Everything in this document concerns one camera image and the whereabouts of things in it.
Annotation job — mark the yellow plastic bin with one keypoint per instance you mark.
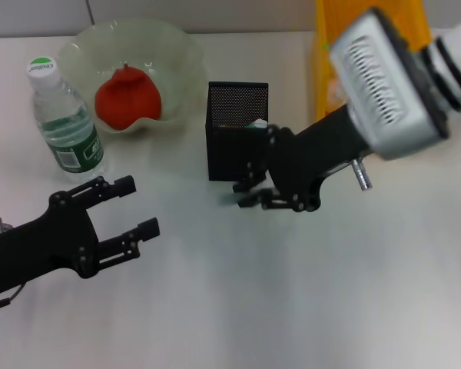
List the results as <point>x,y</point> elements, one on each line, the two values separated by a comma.
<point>326,46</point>

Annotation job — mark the pale green glass fruit plate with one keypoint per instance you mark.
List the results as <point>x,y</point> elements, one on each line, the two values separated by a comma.
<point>165,57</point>

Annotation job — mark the orange fruit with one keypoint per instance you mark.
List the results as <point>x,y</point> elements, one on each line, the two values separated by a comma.
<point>127,100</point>

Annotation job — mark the clear water bottle green label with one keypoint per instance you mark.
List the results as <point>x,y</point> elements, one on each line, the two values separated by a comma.
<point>69,134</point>

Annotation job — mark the right wrist camera housing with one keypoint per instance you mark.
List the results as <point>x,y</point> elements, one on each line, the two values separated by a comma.
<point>388,96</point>

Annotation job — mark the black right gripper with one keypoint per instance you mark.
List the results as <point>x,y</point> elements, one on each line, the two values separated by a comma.
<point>315,150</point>

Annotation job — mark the green utility knife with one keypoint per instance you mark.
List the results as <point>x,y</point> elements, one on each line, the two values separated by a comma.
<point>258,123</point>

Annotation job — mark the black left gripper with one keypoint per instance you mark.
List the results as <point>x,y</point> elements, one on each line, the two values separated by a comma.
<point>34,246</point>

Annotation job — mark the black mesh pen holder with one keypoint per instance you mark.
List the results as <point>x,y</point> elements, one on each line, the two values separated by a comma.
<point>230,153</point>

